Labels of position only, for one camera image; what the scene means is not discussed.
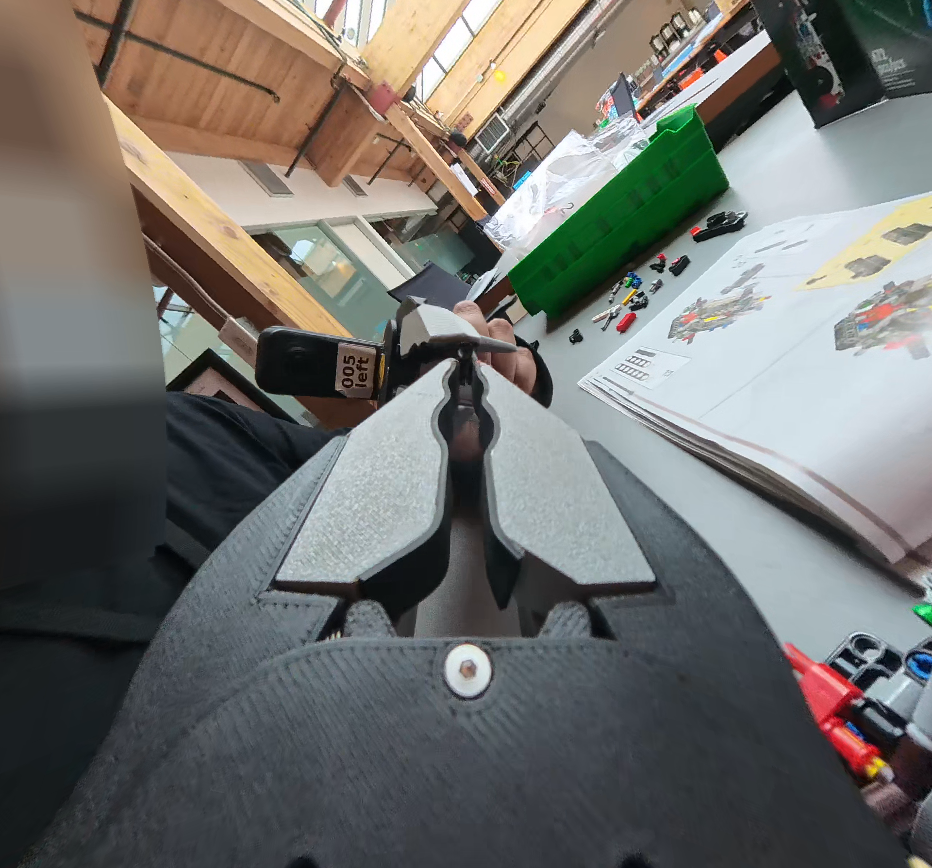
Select dark office chair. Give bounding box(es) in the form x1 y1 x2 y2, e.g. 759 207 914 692
386 261 474 308

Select small black lego pin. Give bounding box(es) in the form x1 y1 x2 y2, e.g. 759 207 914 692
451 344 479 412

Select open lego instruction booklet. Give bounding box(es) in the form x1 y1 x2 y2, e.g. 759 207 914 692
579 192 932 578

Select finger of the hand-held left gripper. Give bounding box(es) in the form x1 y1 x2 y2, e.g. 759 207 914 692
399 296 519 361

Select green plastic bin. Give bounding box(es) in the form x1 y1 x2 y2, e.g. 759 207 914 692
507 103 731 319

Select black and red lego subassembly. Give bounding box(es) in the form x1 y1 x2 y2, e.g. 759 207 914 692
690 210 749 243

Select white table with wooden edge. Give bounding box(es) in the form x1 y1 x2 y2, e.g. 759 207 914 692
641 31 786 150

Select scatter of small lego pieces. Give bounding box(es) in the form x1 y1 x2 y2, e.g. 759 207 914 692
568 249 693 345

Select black lego set box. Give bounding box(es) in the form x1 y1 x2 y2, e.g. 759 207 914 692
728 0 932 130

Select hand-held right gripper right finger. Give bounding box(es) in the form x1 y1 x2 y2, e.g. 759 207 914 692
476 363 658 608

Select clear plastic bags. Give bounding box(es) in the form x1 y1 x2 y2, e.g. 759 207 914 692
484 129 656 253

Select partly built lego model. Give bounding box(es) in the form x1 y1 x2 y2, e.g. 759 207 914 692
782 595 932 862

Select person's left hand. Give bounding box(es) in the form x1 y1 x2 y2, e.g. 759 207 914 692
451 300 543 410

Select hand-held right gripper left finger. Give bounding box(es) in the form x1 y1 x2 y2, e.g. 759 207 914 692
275 358 457 616

